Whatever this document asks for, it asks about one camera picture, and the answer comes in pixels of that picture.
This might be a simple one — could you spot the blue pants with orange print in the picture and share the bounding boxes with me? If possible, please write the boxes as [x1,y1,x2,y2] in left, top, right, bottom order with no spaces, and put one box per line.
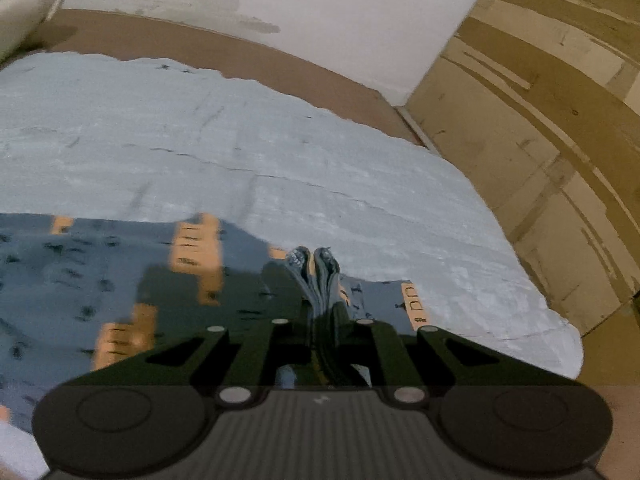
[1,214,427,431]

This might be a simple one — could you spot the light blue quilted bedspread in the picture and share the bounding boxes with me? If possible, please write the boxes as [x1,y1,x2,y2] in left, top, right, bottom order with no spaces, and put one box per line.
[1,53,584,479]

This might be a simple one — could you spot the plywood wardrobe panel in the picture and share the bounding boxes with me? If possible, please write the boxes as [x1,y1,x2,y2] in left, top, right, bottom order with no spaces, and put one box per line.
[407,0,639,386]

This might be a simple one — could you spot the cream rolled comforter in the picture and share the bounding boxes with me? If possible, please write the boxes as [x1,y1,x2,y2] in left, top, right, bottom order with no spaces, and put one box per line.
[1,0,64,62]

